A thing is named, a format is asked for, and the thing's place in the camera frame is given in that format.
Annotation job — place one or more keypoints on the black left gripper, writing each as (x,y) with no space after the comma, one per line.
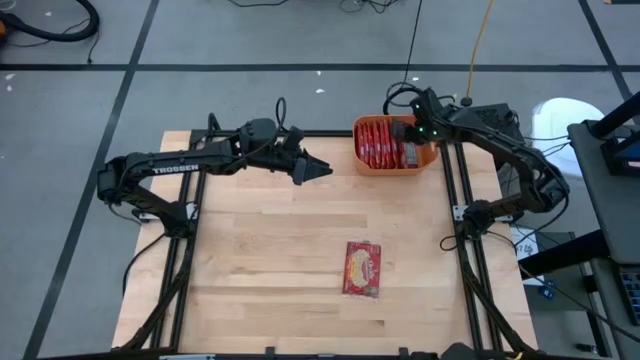
(280,157)

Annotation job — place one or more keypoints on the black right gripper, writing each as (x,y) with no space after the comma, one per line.
(430,120)

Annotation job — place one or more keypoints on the orange plastic basket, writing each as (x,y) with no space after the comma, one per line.
(390,172)

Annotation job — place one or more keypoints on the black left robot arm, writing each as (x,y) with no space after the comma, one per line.
(170,167)

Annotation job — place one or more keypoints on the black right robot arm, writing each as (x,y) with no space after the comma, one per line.
(505,150)

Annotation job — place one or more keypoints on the black perforated computer case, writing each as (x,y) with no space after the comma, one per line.
(500,112)

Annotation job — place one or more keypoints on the white round object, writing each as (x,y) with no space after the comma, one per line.
(565,120)

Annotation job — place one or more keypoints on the white paper sheet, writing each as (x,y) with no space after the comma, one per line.
(525,247)

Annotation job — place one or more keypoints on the black device with blue screen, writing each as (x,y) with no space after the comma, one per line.
(615,155)

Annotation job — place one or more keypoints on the small blue tag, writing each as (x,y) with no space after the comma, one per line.
(547,290)

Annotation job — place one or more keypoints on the black slanted pole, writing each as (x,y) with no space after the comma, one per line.
(620,112)

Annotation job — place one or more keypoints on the grey cart top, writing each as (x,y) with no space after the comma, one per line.
(615,210)

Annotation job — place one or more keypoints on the dark keyboard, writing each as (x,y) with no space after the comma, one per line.
(632,295)

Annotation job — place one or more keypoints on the black aluminium table frame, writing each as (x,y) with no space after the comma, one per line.
(325,133)

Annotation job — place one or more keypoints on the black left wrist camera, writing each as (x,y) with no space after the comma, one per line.
(293,137)

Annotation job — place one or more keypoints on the black desk leg frame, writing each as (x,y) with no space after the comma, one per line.
(560,257)

